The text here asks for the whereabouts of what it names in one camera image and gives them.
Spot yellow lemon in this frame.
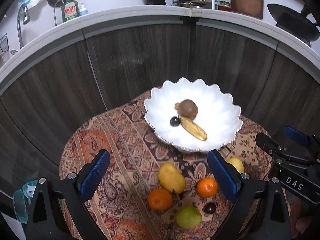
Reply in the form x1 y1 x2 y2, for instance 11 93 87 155
227 157 244 173

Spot dark plum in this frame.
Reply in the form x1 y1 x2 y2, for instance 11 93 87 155
203 202 216 215
170 116 181 127

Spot small orange mandarin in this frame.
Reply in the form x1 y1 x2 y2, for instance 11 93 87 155
196 178 218 198

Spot green apple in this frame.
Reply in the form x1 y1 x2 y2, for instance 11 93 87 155
176 206 202 229

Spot yellow banana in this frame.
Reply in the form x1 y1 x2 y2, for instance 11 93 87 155
178 116 208 141

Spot brown kiwi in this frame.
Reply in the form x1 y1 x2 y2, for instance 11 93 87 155
177 99 198 120

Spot dark plum front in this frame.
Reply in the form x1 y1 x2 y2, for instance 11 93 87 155
170 116 181 127

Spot yellow pear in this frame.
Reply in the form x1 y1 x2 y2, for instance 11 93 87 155
158 163 185 194

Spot large orange mandarin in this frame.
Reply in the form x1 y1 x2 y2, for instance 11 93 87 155
148 189 173 211

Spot chrome kitchen faucet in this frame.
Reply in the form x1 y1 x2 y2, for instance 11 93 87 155
16 3 30 49

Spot person right hand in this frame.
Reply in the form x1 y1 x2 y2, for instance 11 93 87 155
290 198 312 239

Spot teal plastic bag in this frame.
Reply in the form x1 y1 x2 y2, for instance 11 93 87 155
13 179 38 224

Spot white scalloped bowl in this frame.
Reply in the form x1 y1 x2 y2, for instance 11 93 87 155
144 77 243 153

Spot patterned paisley tablecloth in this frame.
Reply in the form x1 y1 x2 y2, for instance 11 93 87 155
58 89 292 240

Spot black wok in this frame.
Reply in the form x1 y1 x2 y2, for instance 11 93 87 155
267 3 319 46

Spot glass jar red contents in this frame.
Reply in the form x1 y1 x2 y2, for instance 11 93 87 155
218 1 232 12

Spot steel pot on counter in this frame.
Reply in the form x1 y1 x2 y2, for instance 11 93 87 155
172 0 212 9

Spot clear hand soap bottle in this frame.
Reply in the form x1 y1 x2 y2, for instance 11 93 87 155
79 2 88 16

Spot green dish soap bottle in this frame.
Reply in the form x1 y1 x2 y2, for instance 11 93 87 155
61 0 80 22

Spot wire sponge basket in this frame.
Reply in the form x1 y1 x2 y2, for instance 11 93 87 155
0 34 9 53

